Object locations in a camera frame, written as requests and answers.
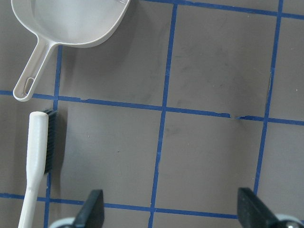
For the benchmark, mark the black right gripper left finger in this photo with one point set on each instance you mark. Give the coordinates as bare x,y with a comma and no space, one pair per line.
92,213

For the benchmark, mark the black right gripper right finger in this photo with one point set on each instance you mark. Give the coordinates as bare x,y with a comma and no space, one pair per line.
253,213

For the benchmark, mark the beige hand brush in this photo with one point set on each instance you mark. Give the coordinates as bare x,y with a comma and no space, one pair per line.
40,149

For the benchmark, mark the beige dustpan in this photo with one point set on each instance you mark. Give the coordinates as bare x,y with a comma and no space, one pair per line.
71,23

